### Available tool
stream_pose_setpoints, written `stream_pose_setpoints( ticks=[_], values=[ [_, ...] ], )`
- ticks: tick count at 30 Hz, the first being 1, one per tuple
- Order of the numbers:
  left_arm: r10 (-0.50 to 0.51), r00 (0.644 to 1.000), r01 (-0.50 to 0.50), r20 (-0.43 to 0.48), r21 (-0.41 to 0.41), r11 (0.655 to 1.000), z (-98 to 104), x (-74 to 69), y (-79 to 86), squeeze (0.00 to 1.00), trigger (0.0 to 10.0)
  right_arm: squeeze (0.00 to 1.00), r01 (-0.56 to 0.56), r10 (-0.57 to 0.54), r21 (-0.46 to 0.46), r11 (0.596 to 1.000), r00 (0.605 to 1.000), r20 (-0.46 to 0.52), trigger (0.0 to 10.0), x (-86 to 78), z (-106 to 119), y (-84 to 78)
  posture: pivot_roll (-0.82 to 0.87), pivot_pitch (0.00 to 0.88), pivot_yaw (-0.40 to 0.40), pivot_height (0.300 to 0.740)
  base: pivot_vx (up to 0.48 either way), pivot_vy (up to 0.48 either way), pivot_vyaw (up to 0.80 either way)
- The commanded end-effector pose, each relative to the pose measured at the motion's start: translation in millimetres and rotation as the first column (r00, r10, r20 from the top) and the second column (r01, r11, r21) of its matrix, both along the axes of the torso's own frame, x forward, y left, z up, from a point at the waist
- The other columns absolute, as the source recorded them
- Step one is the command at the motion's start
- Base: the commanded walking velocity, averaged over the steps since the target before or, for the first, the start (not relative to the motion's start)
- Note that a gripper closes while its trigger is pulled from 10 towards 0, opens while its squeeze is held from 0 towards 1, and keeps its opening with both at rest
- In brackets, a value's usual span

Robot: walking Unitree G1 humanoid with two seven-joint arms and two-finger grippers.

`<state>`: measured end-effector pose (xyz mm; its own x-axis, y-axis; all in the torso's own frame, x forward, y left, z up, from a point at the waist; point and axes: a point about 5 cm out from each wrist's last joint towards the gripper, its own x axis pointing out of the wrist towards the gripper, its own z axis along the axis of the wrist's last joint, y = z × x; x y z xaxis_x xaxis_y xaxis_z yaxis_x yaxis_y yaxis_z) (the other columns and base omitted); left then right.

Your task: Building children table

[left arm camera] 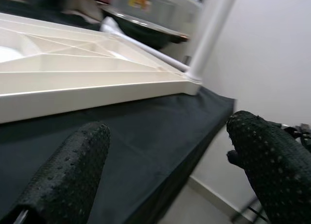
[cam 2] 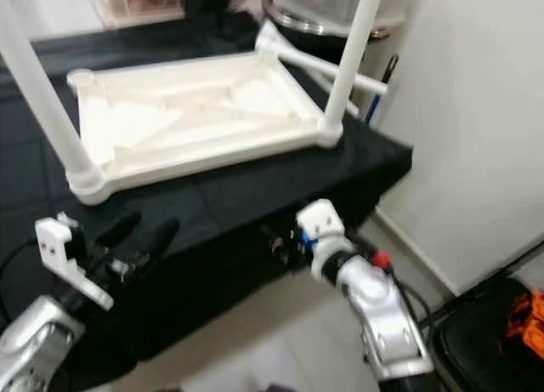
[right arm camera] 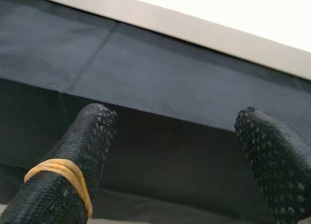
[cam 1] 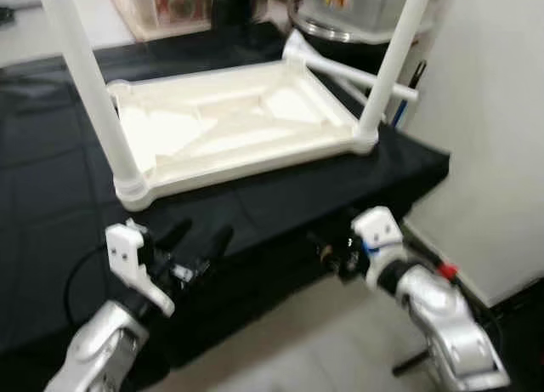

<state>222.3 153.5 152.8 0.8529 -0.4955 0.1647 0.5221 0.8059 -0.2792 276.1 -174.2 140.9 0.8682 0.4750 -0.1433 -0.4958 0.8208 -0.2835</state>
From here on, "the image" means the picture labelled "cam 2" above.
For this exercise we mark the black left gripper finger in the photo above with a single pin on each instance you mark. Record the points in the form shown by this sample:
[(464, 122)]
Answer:
[(163, 237), (119, 227)]

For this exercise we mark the wooden table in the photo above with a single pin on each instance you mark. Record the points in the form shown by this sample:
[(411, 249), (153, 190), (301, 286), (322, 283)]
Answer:
[(110, 9)]

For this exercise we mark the black tablecloth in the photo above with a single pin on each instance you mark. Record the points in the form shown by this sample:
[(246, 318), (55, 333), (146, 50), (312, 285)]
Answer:
[(221, 222)]

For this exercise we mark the clear plastic storage box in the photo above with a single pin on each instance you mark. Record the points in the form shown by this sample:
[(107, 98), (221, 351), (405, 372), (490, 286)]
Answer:
[(340, 2)]

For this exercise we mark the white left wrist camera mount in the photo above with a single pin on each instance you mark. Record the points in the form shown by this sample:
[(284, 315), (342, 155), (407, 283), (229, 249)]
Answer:
[(59, 247)]

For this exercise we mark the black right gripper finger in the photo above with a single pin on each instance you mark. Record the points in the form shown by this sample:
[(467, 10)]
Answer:
[(273, 235)]

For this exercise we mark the orange black tool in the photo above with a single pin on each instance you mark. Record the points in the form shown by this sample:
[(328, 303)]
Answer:
[(527, 324)]

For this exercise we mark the white plastic table top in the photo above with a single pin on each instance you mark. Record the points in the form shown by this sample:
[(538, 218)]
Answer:
[(204, 120)]

